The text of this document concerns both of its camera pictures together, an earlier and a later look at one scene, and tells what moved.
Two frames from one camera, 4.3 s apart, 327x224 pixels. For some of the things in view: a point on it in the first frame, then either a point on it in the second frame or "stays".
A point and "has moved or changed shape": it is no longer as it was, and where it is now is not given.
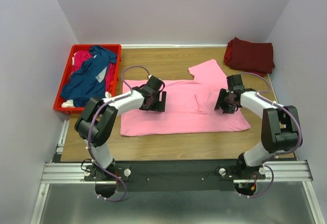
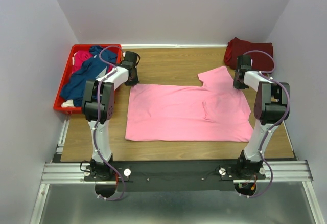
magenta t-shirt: x=80 y=57 stays
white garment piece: x=69 y=103 stays
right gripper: x=219 y=102 -> x=235 y=86
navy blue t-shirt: x=82 y=86 stays
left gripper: x=159 y=106 -> x=135 y=81
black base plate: x=179 y=176 stays
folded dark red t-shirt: x=248 y=57 stays
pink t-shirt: x=190 y=107 has moved or changed shape
